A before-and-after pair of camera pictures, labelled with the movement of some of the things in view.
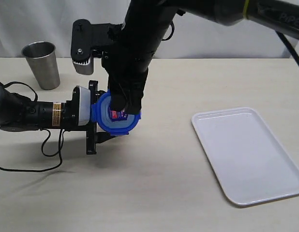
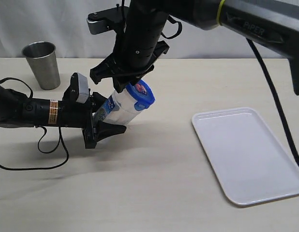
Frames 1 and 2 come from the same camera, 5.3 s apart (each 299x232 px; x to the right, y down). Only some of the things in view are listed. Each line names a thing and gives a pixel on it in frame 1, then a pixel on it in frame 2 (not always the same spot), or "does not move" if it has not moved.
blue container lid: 100,114 -> 141,92
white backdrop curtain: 18,22 does not move
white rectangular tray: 252,163 does not move
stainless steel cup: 41,57 does not move
